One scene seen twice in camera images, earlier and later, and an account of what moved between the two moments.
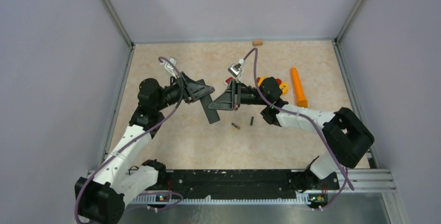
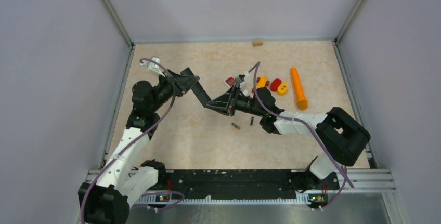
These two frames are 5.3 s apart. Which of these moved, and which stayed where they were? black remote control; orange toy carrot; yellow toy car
Moved: black remote control
Stayed: orange toy carrot; yellow toy car
